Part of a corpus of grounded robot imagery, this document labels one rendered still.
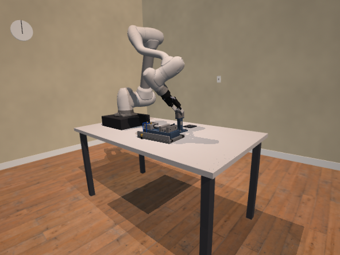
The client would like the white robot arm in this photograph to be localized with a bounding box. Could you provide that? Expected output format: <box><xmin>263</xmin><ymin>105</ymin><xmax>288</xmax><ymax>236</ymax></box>
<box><xmin>114</xmin><ymin>25</ymin><xmax>184</xmax><ymax>117</ymax></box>

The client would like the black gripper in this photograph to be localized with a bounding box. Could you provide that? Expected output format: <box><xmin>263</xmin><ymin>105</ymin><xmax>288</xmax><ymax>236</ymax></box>
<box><xmin>161</xmin><ymin>90</ymin><xmax>184</xmax><ymax>113</ymax></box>

